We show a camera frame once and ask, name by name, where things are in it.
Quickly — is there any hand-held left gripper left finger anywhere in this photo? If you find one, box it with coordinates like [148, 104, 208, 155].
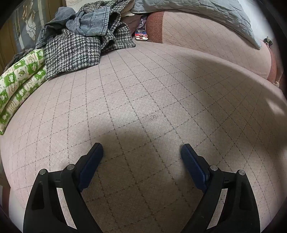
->
[22, 142, 104, 233]

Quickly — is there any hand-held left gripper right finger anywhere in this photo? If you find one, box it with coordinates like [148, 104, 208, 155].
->
[181, 143, 261, 233]

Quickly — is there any pink quilted sofa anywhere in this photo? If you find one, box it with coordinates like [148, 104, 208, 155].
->
[0, 10, 287, 233]

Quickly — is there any green printed cloth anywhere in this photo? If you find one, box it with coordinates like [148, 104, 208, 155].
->
[0, 49, 48, 135]

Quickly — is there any houndstooth coat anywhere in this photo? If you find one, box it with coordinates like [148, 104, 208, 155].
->
[44, 0, 136, 79]

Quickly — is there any red and blue packet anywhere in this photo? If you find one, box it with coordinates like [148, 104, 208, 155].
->
[135, 16, 149, 41]

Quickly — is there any blue denim garment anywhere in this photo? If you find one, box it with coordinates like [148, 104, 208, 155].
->
[66, 6, 122, 36]

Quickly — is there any grey denim garment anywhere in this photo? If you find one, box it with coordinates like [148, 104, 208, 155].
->
[35, 7, 78, 48]

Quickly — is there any wooden door with patterned glass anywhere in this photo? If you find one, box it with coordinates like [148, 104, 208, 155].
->
[0, 0, 63, 74]

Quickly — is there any grey quilted blanket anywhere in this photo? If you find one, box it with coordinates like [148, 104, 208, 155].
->
[131, 0, 262, 50]

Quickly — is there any white pillow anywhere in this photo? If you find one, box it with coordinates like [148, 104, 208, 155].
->
[65, 0, 101, 7]

